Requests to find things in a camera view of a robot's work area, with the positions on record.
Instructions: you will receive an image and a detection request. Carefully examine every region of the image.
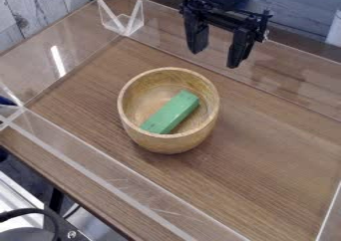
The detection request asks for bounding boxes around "clear acrylic tray wall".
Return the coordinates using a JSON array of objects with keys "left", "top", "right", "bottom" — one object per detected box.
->
[{"left": 0, "top": 0, "right": 341, "bottom": 241}]

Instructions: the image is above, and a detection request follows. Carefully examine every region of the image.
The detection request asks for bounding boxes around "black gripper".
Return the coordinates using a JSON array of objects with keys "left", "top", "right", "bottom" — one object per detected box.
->
[{"left": 180, "top": 0, "right": 272, "bottom": 69}]

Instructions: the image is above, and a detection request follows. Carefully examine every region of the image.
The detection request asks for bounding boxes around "blue object left edge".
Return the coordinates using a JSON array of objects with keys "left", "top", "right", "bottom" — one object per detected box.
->
[{"left": 0, "top": 96, "right": 18, "bottom": 106}]

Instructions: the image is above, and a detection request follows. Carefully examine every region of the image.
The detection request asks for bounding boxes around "green rectangular block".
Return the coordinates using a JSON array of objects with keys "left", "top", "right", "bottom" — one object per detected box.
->
[{"left": 141, "top": 90, "right": 200, "bottom": 134}]

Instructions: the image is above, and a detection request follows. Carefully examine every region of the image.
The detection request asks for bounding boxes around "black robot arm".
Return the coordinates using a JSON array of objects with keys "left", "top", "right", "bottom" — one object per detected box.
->
[{"left": 180, "top": 0, "right": 273, "bottom": 69}]

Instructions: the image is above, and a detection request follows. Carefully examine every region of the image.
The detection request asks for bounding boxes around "black cable bottom left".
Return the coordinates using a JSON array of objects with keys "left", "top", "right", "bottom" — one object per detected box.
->
[{"left": 0, "top": 207, "right": 61, "bottom": 241}]

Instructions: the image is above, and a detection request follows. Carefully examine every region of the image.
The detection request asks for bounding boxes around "black metal bracket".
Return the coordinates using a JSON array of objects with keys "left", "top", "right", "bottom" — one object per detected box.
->
[{"left": 43, "top": 206, "right": 93, "bottom": 241}]

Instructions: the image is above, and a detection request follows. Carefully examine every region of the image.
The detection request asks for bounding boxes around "brown wooden bowl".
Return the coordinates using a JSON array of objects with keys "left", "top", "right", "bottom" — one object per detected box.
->
[{"left": 118, "top": 67, "right": 220, "bottom": 154}]

